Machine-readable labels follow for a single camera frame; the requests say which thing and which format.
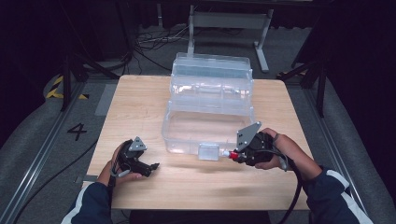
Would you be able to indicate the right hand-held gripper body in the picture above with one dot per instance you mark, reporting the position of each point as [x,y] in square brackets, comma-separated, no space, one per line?
[258,149]

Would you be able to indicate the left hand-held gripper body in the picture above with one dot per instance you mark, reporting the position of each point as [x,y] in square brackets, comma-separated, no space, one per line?
[132,158]

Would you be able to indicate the white and red tube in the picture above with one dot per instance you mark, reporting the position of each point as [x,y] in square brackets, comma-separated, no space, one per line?
[229,154]

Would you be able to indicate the clear plastic storage box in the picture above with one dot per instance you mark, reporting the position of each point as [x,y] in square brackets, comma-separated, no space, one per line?
[208,109]

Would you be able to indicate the person's left hand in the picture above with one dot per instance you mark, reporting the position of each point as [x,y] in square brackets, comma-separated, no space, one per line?
[123,177]

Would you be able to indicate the person's right hand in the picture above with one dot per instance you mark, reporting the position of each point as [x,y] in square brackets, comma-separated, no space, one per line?
[292,155]

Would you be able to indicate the black metal stand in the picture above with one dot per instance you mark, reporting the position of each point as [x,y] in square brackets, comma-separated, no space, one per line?
[314,81]
[73,74]

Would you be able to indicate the aluminium floor rail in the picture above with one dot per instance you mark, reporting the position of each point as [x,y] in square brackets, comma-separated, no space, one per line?
[37,158]
[337,149]

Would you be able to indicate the grey metal table frame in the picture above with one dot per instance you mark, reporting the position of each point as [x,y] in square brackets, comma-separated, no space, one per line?
[229,21]

